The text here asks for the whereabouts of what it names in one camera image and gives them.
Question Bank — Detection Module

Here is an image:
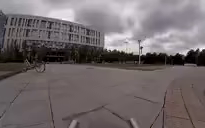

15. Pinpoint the grey concrete slab pavement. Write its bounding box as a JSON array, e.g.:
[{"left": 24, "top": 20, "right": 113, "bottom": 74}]
[{"left": 0, "top": 63, "right": 205, "bottom": 128}]

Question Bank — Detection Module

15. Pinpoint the tall grey pole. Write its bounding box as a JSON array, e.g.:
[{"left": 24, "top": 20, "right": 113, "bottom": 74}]
[{"left": 136, "top": 39, "right": 144, "bottom": 66}]

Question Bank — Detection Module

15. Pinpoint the row of dark trees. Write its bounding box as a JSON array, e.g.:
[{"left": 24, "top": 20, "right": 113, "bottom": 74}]
[{"left": 99, "top": 47, "right": 205, "bottom": 67}]

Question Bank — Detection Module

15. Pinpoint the large curved white building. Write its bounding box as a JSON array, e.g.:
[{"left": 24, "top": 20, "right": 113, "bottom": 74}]
[{"left": 0, "top": 9, "right": 106, "bottom": 64}]

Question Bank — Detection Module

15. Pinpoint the robot's own part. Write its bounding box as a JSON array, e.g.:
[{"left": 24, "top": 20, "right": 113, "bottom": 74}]
[
  {"left": 68, "top": 119, "right": 79, "bottom": 128},
  {"left": 129, "top": 117, "right": 140, "bottom": 128}
]

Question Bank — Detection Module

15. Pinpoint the reddish brick paving strip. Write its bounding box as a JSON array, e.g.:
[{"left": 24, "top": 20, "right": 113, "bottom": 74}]
[{"left": 162, "top": 77, "right": 205, "bottom": 128}]

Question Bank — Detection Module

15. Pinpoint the grass strip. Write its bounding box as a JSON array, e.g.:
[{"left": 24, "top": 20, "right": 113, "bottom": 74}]
[{"left": 0, "top": 62, "right": 24, "bottom": 72}]

